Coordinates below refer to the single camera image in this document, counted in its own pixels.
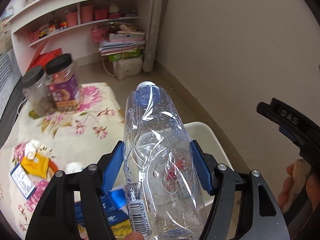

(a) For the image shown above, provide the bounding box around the red snack wrapper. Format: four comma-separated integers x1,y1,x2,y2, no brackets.
164,159,185,193

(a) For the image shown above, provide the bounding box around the floral paper cup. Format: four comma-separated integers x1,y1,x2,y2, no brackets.
64,162,84,174

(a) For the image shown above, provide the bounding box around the crushed clear plastic bottle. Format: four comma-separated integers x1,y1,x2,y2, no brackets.
123,81,207,239

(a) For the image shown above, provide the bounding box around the yellow snack packet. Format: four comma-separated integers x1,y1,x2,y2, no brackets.
21,152,49,179

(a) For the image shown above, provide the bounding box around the small white blue carton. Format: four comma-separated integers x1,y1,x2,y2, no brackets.
10,164,36,199

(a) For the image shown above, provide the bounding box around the blue cardboard box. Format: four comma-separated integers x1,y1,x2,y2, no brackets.
101,188,129,226

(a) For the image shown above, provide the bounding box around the white plastic trash bin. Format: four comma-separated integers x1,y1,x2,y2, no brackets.
183,121,234,203

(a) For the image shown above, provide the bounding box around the right human hand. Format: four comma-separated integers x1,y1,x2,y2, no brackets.
278,159,319,212

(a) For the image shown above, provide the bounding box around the floral tablecloth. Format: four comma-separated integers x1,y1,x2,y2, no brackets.
1,83,124,239

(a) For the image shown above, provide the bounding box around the small crumpled tissue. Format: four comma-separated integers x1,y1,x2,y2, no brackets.
24,140,41,160

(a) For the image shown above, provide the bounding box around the purple label nut jar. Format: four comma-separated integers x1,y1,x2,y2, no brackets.
45,53,81,112

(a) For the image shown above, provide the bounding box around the clear jar black lid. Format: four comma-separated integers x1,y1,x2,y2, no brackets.
22,66,56,117

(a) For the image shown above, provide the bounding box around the green tissue box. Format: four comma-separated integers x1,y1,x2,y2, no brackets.
108,49,142,62

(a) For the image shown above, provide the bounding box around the red gift box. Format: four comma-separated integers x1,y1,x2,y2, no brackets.
27,48,62,70

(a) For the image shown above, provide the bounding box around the pink hanging basket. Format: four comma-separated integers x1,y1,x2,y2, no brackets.
91,27,108,43

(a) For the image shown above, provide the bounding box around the white bookshelf unit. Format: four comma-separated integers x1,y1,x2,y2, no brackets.
9,0,158,74

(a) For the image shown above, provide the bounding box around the pink pen holder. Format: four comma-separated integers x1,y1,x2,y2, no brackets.
66,11,78,28
80,5,94,24

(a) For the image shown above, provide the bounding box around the beige curtain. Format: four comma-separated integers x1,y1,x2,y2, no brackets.
143,0,168,73

